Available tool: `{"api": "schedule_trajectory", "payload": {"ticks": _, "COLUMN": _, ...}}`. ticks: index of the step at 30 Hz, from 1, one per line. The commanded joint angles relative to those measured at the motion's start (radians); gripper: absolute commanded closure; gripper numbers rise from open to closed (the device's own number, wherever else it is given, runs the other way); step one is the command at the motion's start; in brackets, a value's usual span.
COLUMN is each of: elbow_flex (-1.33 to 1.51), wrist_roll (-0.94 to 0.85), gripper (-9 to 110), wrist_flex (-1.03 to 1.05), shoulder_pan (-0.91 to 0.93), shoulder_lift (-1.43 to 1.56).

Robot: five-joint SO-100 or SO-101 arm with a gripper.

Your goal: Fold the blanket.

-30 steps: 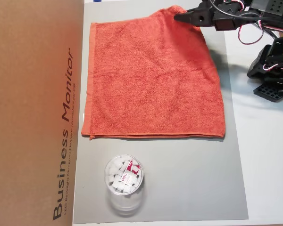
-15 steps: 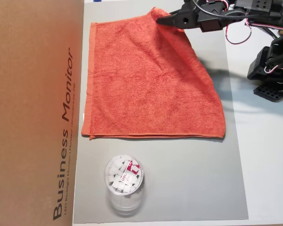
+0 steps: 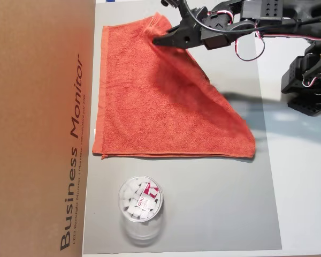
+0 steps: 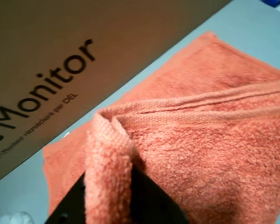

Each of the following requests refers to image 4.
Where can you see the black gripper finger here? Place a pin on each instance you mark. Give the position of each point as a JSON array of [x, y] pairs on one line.
[[151, 205], [67, 207]]

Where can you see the orange terry towel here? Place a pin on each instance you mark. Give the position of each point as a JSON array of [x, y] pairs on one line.
[[200, 151]]

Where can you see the clear plastic jar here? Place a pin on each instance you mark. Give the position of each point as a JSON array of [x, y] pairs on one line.
[[18, 218]]

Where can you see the brown cardboard monitor box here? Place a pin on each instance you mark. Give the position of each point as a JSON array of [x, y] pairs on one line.
[[37, 35]]

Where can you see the blue flat object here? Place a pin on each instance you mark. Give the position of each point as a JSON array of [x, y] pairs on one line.
[[275, 2]]

